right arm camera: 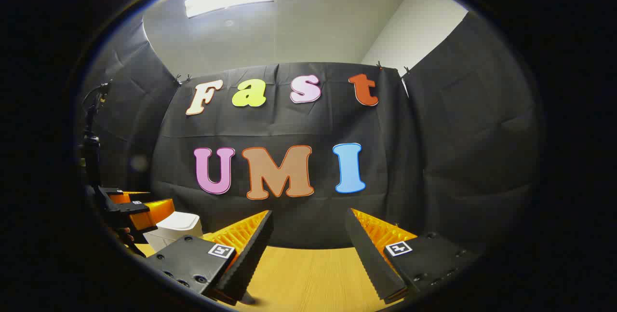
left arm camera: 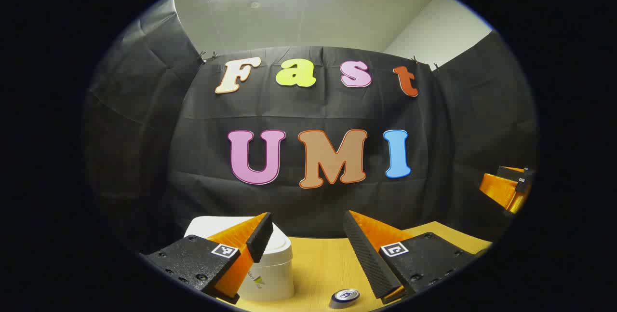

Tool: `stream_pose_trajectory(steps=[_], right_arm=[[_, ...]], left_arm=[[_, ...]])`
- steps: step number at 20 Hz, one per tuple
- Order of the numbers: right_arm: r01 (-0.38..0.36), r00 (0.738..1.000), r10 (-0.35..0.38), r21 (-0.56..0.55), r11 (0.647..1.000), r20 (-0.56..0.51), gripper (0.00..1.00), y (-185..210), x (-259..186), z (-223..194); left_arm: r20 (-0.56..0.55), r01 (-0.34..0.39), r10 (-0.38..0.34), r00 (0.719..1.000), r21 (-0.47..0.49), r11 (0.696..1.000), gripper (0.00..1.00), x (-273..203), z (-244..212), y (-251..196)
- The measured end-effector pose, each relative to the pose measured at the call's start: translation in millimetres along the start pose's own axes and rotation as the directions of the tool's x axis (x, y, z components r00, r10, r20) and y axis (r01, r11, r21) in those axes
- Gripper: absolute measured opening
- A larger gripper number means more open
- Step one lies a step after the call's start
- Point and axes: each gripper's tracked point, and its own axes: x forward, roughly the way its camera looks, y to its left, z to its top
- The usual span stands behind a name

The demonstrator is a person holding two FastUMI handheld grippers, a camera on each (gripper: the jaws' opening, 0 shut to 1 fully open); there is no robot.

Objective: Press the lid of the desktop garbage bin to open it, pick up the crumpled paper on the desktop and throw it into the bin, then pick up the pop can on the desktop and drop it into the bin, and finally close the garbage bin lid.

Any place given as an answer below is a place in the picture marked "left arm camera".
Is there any blue pop can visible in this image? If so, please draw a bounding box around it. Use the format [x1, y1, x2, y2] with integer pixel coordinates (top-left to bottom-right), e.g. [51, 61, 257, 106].
[330, 288, 361, 309]

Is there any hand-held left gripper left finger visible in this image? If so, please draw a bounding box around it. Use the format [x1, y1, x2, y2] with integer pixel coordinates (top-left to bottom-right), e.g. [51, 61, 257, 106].
[145, 212, 274, 304]

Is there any black backdrop cloth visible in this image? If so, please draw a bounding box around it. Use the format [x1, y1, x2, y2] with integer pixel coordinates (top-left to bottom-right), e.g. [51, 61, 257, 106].
[82, 0, 538, 255]

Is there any white desktop garbage bin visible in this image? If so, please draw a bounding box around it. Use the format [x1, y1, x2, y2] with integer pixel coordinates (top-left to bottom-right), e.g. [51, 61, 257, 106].
[183, 216, 295, 302]

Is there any wooden desktop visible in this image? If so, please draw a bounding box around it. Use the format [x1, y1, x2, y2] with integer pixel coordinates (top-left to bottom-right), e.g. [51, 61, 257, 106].
[217, 220, 493, 312]

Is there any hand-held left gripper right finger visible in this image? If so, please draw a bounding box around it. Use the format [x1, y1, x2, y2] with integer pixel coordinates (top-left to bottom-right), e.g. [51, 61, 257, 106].
[343, 210, 478, 304]

